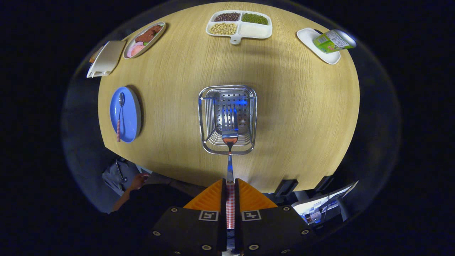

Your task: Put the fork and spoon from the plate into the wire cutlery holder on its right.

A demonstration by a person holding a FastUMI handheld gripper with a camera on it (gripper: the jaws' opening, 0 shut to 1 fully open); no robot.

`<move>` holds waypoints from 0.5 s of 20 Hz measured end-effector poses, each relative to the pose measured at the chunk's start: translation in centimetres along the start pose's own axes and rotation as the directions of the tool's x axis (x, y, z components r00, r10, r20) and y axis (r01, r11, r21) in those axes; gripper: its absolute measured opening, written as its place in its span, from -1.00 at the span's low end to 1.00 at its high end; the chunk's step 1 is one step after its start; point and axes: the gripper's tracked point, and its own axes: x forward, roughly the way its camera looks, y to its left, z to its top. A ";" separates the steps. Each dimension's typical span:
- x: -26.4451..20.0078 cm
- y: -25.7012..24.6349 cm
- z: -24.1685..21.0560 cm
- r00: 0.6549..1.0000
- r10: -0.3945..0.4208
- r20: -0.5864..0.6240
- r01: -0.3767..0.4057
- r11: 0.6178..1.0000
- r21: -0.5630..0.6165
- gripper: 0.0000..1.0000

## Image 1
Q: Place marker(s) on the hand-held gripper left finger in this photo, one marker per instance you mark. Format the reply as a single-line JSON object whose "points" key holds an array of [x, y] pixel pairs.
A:
{"points": [[224, 199]]}

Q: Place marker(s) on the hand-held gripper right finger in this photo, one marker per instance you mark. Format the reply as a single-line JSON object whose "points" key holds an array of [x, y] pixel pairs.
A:
{"points": [[237, 199]]}

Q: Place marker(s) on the white flat board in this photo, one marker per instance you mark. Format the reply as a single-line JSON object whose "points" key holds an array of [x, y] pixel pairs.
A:
{"points": [[320, 202]]}

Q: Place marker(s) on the grey bag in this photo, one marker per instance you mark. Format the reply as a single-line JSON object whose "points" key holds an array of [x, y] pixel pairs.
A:
{"points": [[117, 176]]}

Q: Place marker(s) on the blue round plate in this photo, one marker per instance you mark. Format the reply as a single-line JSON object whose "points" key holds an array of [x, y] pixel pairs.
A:
{"points": [[129, 117]]}

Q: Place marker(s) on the white divided tray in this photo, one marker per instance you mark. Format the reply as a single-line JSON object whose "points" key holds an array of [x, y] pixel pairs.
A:
{"points": [[254, 31]]}

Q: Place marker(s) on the pile of yellow soybeans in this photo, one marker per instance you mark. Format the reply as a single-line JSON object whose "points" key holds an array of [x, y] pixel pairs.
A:
{"points": [[223, 28]]}

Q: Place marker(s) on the pink ham slices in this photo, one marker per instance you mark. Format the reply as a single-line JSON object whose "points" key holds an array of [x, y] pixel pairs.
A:
{"points": [[137, 49]]}

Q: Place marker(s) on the white oval plate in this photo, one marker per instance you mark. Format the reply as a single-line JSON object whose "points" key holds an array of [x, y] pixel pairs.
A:
{"points": [[155, 40]]}

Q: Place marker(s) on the small white plate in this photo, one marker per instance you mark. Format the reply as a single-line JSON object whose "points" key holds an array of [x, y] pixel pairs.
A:
{"points": [[307, 37]]}

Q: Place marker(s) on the pile of green beans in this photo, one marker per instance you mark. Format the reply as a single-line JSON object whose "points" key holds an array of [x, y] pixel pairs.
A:
{"points": [[255, 18]]}

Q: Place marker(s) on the brown meat piece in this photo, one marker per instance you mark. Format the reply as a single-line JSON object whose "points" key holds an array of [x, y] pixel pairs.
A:
{"points": [[147, 34]]}

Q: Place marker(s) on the pile of dark red beans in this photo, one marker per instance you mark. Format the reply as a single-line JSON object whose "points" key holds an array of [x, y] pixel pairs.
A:
{"points": [[227, 16]]}

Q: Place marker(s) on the white toaster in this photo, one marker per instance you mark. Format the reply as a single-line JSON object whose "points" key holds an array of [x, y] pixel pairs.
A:
{"points": [[108, 57]]}

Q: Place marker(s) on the green drink carton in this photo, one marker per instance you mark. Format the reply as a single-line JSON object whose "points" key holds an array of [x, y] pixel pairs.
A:
{"points": [[332, 41]]}

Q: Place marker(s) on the toast slices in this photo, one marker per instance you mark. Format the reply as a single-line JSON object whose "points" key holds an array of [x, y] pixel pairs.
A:
{"points": [[93, 57]]}

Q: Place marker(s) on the black table bracket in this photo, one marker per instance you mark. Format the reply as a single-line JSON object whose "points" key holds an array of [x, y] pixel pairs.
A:
{"points": [[323, 183], [286, 187]]}

